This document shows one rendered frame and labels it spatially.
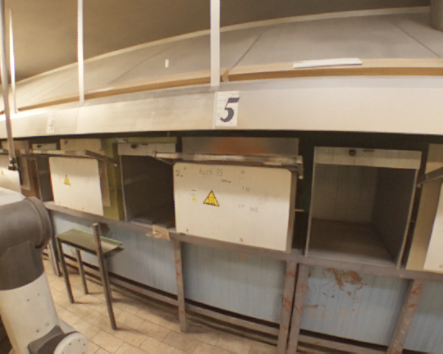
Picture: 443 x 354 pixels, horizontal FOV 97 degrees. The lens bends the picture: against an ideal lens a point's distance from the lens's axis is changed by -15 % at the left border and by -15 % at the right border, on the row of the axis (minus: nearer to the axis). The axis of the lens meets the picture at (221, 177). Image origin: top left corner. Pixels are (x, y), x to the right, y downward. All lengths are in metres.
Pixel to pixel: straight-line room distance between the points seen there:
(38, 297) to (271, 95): 0.86
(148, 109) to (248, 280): 1.15
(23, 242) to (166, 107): 0.77
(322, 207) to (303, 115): 1.10
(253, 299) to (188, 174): 0.91
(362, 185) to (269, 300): 1.02
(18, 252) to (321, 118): 0.86
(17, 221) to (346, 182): 1.75
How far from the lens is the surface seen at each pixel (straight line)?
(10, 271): 0.50
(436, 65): 1.03
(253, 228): 1.15
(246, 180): 1.09
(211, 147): 1.26
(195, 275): 1.69
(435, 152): 1.27
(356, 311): 1.59
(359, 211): 1.87
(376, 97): 0.89
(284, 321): 1.60
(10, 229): 0.47
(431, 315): 1.69
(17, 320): 0.55
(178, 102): 1.02
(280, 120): 0.85
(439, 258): 1.28
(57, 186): 2.14
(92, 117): 1.39
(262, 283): 1.53
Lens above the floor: 1.48
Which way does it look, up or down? 11 degrees down
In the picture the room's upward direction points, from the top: straight up
